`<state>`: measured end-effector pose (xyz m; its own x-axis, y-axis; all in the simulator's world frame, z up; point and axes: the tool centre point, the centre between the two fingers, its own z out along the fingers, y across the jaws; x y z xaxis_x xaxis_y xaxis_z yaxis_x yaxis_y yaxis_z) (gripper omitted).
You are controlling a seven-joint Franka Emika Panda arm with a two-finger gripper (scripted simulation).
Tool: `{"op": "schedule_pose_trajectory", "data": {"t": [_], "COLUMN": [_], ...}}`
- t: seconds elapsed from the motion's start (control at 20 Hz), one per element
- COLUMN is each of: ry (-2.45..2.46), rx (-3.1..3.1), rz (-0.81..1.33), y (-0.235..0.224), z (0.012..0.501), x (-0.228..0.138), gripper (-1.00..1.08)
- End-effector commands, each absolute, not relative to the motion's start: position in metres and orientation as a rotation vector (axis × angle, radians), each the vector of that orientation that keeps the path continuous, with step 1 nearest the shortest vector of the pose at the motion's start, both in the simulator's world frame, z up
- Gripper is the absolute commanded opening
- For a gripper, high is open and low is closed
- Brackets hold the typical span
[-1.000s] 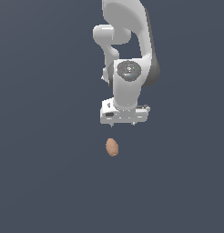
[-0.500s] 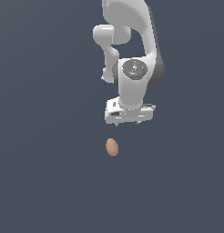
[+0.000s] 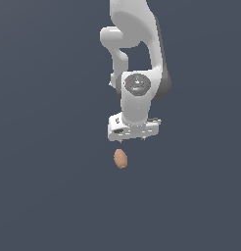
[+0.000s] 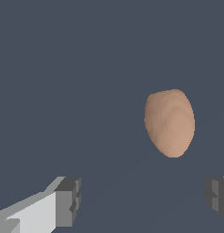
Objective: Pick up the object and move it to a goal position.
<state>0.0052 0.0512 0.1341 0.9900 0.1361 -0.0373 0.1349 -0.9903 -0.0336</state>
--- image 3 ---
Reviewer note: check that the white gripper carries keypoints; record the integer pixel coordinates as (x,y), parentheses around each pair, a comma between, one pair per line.
(132,129)

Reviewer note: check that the brown egg-shaped object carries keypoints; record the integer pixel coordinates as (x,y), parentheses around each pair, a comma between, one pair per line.
(120,159)

